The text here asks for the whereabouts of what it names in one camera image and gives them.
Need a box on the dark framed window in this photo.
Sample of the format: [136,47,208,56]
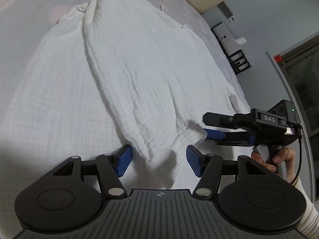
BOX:
[276,31,319,160]

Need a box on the white cup on nightstand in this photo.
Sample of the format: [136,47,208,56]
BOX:
[236,37,247,46]

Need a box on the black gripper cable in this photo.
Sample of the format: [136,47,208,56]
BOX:
[290,126,303,186]

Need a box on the person right hand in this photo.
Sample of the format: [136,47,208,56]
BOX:
[251,147,298,185]

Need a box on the polka dot bed sheet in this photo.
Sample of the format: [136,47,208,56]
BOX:
[0,0,253,239]

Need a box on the beige sleeve forearm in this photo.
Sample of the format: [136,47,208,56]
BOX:
[294,178,319,239]

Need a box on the wall switch panel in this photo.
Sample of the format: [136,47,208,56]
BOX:
[217,2,235,23]

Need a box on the white black right nightstand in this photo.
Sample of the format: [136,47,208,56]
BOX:
[211,23,251,75]

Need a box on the red cup on sill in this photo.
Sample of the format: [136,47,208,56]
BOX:
[274,55,283,64]

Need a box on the white muslin garment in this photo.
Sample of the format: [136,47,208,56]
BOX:
[1,0,249,193]

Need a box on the window sill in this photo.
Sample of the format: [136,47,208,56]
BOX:
[265,51,319,205]

